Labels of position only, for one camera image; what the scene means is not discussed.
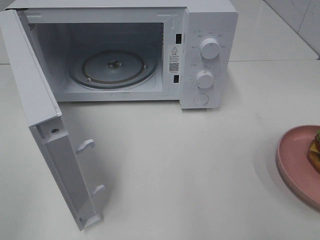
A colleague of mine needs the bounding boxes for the pink round plate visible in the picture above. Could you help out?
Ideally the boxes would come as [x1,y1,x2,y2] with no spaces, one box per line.
[276,125,320,210]

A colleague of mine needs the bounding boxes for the white microwave oven body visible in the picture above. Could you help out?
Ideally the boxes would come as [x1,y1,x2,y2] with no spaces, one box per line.
[4,0,238,109]

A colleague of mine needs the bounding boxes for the round white door button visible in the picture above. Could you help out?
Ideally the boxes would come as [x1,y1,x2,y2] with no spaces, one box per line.
[193,93,209,106]

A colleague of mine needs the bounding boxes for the upper white power knob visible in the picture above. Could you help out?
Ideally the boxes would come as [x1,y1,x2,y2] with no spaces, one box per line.
[200,37,220,60]

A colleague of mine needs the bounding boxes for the burger with lettuce and cheese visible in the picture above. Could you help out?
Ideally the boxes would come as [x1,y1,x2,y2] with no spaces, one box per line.
[308,129,320,173]

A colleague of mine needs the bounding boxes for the white timer knob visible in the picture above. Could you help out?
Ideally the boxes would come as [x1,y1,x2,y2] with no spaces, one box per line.
[195,70,216,89]

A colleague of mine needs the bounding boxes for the glass microwave turntable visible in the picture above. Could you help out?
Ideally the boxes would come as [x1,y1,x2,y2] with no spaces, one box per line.
[68,42,163,90]

